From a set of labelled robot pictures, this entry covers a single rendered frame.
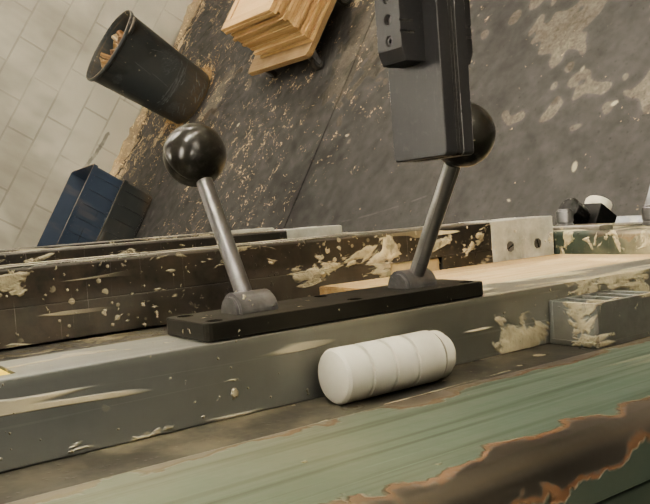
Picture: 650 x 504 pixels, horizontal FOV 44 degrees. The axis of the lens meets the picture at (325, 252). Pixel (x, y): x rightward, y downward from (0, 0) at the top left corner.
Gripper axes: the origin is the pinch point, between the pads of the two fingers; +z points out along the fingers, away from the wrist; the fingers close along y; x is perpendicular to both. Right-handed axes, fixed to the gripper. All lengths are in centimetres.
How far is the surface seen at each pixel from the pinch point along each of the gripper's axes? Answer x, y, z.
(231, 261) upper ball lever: 16.2, -0.4, 7.6
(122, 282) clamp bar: 49, 6, 10
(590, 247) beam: 43, 69, 13
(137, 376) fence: 12.6, -7.9, 12.3
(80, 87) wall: 550, 182, -99
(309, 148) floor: 286, 195, -26
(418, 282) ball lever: 14.0, 11.4, 10.1
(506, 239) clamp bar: 49, 59, 11
